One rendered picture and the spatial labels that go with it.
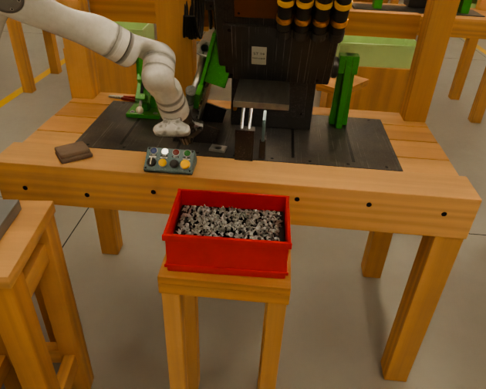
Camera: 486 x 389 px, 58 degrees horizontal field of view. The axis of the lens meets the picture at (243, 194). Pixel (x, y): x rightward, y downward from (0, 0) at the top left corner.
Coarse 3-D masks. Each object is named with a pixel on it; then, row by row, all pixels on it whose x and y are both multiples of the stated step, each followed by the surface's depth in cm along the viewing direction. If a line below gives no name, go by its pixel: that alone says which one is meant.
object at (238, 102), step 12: (240, 84) 135; (252, 84) 136; (264, 84) 136; (276, 84) 137; (288, 84) 137; (240, 96) 127; (252, 96) 127; (264, 96) 127; (276, 96) 128; (288, 96) 128; (264, 108) 124; (276, 108) 124; (288, 108) 123
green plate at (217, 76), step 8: (216, 40) 133; (216, 48) 135; (208, 56) 135; (216, 56) 136; (208, 64) 137; (216, 64) 137; (208, 72) 139; (216, 72) 139; (224, 72) 138; (208, 80) 140; (216, 80) 140; (224, 80) 140
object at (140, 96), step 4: (140, 76) 163; (140, 80) 163; (140, 88) 163; (140, 92) 163; (144, 92) 165; (148, 92) 165; (136, 96) 162; (140, 96) 162; (144, 96) 162; (148, 96) 164; (136, 100) 164; (144, 100) 163; (148, 100) 164
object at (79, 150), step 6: (66, 144) 140; (72, 144) 141; (78, 144) 141; (84, 144) 141; (60, 150) 137; (66, 150) 137; (72, 150) 137; (78, 150) 138; (84, 150) 138; (60, 156) 135; (66, 156) 135; (72, 156) 137; (78, 156) 137; (84, 156) 138; (90, 156) 139; (66, 162) 136
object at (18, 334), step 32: (32, 256) 122; (32, 288) 119; (64, 288) 139; (0, 320) 110; (32, 320) 116; (64, 320) 145; (0, 352) 153; (32, 352) 117; (64, 352) 154; (0, 384) 150; (32, 384) 125; (64, 384) 145
